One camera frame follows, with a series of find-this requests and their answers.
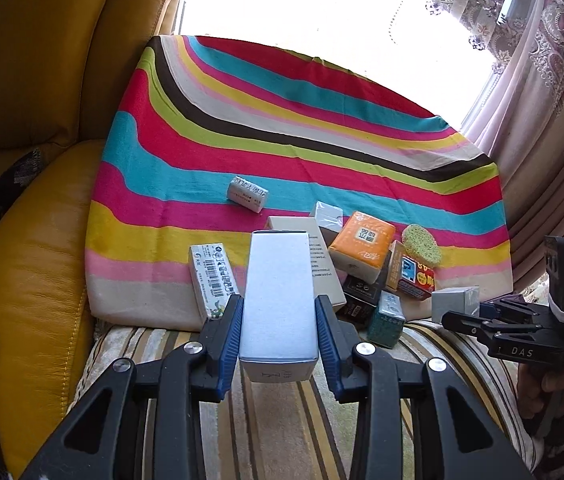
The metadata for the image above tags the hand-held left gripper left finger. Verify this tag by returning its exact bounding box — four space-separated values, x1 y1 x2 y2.
19 294 245 480

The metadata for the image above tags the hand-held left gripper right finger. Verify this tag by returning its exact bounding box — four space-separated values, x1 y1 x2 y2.
314 295 535 480

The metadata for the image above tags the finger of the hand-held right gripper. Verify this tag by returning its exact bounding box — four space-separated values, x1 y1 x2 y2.
442 310 503 347
479 296 542 322

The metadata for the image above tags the grey cube box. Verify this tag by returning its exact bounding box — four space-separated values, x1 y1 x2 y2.
430 285 481 323

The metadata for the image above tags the black printed box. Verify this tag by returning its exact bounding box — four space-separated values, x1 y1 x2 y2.
337 274 385 331

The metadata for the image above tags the silver white rectangular box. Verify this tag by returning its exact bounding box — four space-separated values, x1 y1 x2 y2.
238 230 320 384

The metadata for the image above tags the cream tall printed box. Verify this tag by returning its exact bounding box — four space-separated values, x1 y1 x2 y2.
266 216 347 311

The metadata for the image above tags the person's right hand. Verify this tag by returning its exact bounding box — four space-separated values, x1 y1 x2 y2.
516 360 564 443

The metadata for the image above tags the teal small box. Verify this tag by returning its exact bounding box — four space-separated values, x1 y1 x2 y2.
366 290 407 349

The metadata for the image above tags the white box with green label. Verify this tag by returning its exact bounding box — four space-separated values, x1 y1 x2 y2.
188 242 241 323

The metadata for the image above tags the red and blue box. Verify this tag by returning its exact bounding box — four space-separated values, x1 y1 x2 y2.
386 240 436 302

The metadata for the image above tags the green oval sponge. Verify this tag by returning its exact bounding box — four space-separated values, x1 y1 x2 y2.
401 223 443 267

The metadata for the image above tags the orange tissue pack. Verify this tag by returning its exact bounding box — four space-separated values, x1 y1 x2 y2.
329 210 397 285

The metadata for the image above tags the small white box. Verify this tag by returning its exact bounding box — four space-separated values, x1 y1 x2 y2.
310 201 345 246

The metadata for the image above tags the small white wrapped packet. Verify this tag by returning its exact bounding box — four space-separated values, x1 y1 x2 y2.
227 176 269 212

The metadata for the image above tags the pink patterned curtain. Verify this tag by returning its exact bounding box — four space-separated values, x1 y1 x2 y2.
462 0 564 311

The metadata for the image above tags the colourful striped cloth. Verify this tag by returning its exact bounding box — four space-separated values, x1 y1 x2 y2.
84 35 512 333

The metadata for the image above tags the yellow leather sofa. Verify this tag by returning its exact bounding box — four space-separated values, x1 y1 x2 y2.
0 0 193 456

